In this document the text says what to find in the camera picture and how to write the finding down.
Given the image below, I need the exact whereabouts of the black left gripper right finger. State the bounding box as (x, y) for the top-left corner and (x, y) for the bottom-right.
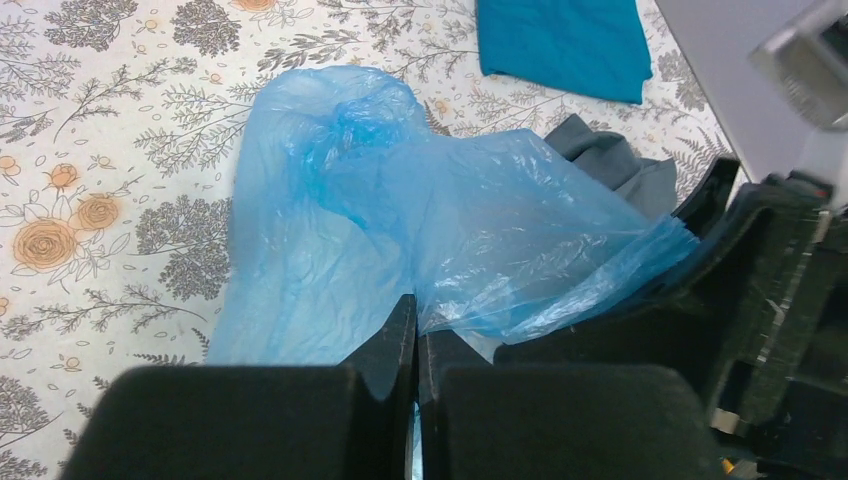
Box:
(417, 331), (725, 479)

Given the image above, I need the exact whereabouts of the blue plastic trash bag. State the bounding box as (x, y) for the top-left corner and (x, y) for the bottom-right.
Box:
(207, 65), (698, 365)

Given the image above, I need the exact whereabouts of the teal folded cloth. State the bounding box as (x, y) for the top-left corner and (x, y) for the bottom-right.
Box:
(476, 0), (653, 104)

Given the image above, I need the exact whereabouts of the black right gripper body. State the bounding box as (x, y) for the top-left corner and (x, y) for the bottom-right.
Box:
(494, 171), (847, 479)

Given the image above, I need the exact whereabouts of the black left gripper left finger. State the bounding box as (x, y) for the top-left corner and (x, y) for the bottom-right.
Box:
(62, 294), (417, 479)

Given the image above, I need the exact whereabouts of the grey-blue crumpled cloth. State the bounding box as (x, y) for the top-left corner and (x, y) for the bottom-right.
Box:
(545, 114), (677, 219)

